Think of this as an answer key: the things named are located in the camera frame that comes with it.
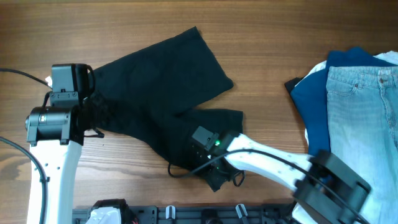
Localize blue shirt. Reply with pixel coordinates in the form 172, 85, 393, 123
289, 47, 396, 156

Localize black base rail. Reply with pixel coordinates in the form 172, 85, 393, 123
71, 203, 296, 224

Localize black shorts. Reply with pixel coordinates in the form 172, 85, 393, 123
90, 27, 243, 169

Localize black garment under pile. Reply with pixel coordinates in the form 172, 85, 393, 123
284, 77, 303, 94

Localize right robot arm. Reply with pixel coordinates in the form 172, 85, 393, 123
191, 127, 371, 223

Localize light blue jeans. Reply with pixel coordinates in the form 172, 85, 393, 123
326, 67, 397, 223

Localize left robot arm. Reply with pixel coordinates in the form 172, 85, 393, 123
25, 91, 104, 223

